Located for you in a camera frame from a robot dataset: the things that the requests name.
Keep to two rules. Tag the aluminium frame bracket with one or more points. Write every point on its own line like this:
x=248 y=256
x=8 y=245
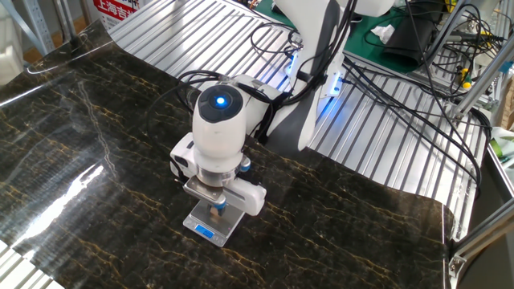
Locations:
x=482 y=237

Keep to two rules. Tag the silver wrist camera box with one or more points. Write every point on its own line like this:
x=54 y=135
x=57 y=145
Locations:
x=202 y=192

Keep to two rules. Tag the small wooden cube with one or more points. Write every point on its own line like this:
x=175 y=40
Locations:
x=215 y=214

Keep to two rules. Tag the black marble pattern mat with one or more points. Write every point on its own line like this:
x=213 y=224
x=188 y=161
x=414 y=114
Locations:
x=321 y=225

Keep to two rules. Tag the white foam block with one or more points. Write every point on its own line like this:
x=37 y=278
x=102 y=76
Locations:
x=10 y=64

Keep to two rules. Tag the white crumpled tissue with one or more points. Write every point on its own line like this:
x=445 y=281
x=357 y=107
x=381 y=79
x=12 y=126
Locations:
x=383 y=33

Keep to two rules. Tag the grey metal shelf upright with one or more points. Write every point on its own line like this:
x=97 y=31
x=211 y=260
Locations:
x=38 y=24

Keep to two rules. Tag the black pouch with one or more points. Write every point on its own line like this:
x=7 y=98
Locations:
x=409 y=40

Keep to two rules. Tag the grey metal pole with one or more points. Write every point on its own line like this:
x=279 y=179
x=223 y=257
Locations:
x=64 y=20

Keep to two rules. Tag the red and white sign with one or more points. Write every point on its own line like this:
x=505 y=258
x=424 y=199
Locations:
x=116 y=10

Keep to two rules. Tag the green cutting mat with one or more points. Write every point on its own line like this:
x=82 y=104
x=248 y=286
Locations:
x=357 y=40

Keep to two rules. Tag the aluminium frame post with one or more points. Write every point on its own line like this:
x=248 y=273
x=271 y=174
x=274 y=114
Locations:
x=482 y=84
x=445 y=34

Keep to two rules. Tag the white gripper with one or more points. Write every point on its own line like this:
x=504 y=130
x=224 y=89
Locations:
x=249 y=196

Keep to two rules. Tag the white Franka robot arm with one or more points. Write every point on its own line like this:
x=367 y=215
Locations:
x=219 y=140

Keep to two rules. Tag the silver digital scale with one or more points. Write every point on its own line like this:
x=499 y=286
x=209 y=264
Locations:
x=229 y=222

